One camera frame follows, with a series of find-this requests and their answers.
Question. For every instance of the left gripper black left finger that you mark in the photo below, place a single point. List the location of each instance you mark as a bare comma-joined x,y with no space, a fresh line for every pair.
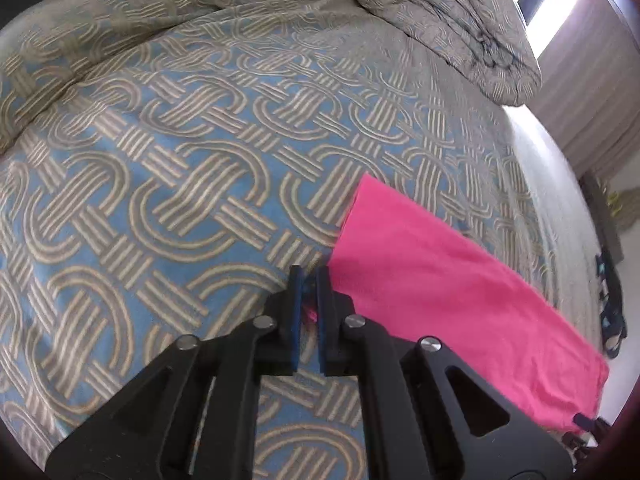
192,412

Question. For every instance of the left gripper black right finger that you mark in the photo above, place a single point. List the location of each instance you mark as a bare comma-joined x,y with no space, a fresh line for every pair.
426,414

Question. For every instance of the pink pants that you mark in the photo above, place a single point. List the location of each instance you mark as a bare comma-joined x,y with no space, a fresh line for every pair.
413,274

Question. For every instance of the patterned blue beige bedspread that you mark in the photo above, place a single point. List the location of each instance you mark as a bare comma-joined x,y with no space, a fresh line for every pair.
165,162

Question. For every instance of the beige pleated curtain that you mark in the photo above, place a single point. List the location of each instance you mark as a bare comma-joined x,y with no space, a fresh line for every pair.
589,101

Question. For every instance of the folded grey duvet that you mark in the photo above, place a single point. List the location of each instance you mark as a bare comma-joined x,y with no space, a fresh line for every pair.
484,40

